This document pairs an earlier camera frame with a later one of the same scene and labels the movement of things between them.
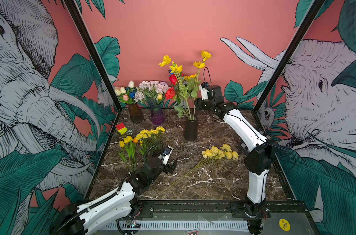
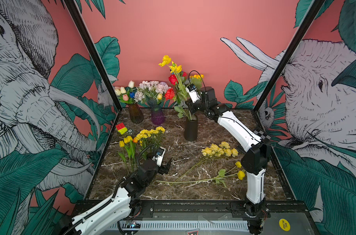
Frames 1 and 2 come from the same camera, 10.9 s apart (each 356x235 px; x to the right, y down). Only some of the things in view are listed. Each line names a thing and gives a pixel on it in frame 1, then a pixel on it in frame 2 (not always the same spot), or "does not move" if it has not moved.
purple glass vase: x=157 y=114 does not move
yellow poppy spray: x=205 y=55 to x=223 y=174
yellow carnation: x=153 y=131 does not move
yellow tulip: x=128 y=140 does not move
